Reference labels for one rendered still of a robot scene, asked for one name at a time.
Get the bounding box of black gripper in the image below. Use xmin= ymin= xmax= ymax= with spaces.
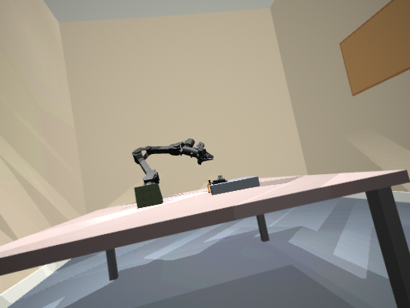
xmin=189 ymin=143 xmax=213 ymax=165

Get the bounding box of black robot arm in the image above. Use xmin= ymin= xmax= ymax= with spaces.
xmin=133 ymin=139 xmax=195 ymax=186

